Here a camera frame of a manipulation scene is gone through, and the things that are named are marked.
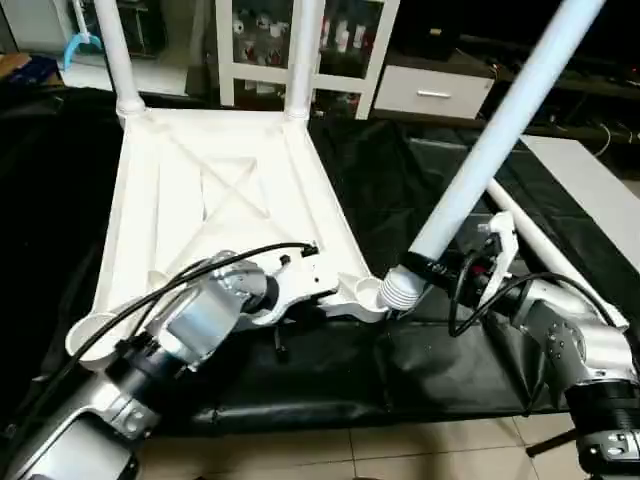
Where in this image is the brown cardboard box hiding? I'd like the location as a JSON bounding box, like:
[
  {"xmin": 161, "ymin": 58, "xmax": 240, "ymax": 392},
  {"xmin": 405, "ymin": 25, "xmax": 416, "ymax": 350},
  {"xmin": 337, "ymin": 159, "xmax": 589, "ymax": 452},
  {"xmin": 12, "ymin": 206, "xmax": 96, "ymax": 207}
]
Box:
[{"xmin": 0, "ymin": 52, "xmax": 59, "ymax": 89}]

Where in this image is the white flat board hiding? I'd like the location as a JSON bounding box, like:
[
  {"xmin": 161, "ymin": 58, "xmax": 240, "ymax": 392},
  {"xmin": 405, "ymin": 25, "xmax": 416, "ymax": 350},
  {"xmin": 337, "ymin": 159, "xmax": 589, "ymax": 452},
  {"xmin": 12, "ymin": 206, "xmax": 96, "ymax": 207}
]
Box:
[{"xmin": 520, "ymin": 135, "xmax": 640, "ymax": 296}]

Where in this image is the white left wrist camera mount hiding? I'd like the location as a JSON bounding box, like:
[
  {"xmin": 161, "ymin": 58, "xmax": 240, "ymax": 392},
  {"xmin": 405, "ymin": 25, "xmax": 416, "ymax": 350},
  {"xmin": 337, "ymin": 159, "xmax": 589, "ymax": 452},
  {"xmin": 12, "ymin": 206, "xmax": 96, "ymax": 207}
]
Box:
[{"xmin": 252, "ymin": 248, "xmax": 341, "ymax": 327}]

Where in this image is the light blue plastic object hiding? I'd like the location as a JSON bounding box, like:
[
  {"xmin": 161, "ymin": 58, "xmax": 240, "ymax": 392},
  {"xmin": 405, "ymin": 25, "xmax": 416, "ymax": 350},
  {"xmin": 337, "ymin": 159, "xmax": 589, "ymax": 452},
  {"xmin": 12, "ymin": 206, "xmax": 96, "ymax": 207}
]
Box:
[{"xmin": 62, "ymin": 0, "xmax": 101, "ymax": 71}]

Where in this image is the white drawer unit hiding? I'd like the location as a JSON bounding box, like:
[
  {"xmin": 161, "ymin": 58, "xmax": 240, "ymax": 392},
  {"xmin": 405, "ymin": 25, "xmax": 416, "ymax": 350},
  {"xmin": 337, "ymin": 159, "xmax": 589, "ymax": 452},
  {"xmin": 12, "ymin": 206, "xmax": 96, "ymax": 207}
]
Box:
[{"xmin": 373, "ymin": 65, "xmax": 496, "ymax": 121}]

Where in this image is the black work mat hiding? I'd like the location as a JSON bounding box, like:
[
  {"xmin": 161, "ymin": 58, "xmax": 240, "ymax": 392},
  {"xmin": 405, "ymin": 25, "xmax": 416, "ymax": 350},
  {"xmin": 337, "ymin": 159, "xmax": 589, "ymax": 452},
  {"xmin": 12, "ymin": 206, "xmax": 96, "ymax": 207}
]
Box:
[{"xmin": 0, "ymin": 88, "xmax": 640, "ymax": 436}]

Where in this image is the dark low media cabinet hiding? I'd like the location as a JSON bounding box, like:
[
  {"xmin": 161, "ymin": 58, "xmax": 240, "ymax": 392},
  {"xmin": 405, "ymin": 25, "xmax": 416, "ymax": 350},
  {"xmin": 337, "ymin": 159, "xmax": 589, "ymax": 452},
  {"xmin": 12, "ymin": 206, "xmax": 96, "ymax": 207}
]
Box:
[{"xmin": 485, "ymin": 40, "xmax": 640, "ymax": 141}]

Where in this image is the white plastic table top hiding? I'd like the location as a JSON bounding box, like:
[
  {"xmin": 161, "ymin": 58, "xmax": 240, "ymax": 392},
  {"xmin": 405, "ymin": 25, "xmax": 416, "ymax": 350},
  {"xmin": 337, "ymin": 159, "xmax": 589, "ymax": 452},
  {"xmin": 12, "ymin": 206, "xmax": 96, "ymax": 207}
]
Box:
[{"xmin": 65, "ymin": 100, "xmax": 391, "ymax": 363}]

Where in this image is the white plastic table leg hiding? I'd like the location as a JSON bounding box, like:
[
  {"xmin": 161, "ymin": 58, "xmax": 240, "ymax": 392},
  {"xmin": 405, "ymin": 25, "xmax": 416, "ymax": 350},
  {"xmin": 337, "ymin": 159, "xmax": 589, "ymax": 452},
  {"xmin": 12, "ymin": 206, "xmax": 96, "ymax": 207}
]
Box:
[
  {"xmin": 380, "ymin": 0, "xmax": 607, "ymax": 313},
  {"xmin": 284, "ymin": 0, "xmax": 327, "ymax": 123},
  {"xmin": 93, "ymin": 0, "xmax": 147, "ymax": 116},
  {"xmin": 485, "ymin": 178, "xmax": 629, "ymax": 329}
]

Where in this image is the black metal frame leg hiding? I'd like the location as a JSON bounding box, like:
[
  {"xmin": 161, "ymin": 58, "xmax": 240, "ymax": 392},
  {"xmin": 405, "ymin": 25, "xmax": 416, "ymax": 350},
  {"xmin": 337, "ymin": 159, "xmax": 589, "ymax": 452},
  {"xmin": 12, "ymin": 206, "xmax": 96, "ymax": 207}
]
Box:
[{"xmin": 525, "ymin": 428, "xmax": 586, "ymax": 459}]

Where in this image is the white glass door cabinet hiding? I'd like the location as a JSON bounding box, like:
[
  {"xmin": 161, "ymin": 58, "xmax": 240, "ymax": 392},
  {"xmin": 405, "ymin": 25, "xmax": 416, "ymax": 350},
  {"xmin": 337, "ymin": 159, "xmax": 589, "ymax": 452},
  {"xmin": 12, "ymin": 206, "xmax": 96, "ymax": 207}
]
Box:
[{"xmin": 215, "ymin": 0, "xmax": 401, "ymax": 121}]

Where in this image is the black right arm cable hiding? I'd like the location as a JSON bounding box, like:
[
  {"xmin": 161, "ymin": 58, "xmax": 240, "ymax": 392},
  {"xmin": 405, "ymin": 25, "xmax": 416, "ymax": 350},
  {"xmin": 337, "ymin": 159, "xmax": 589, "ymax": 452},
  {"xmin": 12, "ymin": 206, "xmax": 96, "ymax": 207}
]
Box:
[{"xmin": 447, "ymin": 248, "xmax": 613, "ymax": 341}]

